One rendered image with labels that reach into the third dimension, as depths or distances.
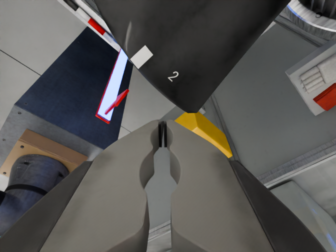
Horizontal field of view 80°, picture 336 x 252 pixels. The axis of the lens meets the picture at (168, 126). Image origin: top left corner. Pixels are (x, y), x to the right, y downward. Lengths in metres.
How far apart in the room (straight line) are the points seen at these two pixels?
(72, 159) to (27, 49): 1.21
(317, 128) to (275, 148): 0.17
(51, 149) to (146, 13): 0.50
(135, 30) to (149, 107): 1.50
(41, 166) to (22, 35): 1.22
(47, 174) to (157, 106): 1.26
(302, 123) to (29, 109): 0.96
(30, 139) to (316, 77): 0.87
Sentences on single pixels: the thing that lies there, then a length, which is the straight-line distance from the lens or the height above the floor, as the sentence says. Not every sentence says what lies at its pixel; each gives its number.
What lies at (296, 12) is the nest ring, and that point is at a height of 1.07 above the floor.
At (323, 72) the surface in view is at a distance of 0.80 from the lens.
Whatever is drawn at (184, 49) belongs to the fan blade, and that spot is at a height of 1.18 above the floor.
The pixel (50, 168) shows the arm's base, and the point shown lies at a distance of 0.66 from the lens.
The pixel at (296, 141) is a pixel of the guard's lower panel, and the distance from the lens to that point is 0.95.
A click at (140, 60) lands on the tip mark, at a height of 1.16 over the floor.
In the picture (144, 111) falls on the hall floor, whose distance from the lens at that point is 1.80.
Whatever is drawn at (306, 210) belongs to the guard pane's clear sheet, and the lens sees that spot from 0.86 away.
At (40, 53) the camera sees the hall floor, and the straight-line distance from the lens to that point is 1.75.
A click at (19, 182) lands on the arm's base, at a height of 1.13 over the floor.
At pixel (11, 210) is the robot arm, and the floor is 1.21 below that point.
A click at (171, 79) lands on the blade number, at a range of 0.30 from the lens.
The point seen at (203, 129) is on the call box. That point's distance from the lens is 0.52.
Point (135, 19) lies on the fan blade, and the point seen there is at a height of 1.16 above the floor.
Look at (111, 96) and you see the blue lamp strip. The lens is 0.38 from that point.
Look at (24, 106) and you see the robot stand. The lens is 0.65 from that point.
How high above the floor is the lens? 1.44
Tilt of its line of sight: 49 degrees down
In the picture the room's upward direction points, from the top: 176 degrees clockwise
